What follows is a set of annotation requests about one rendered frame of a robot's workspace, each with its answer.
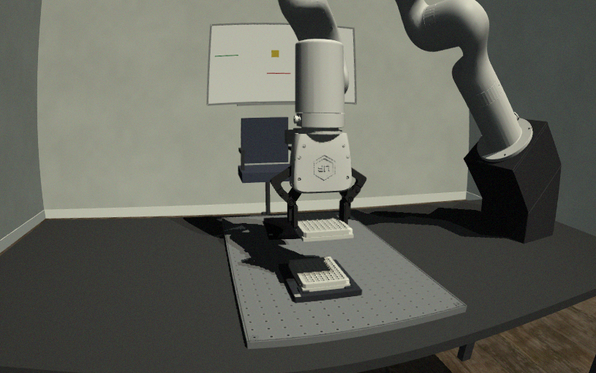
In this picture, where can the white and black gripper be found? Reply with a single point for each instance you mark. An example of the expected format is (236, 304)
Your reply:
(319, 163)

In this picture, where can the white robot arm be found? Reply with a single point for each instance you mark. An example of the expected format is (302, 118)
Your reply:
(322, 79)

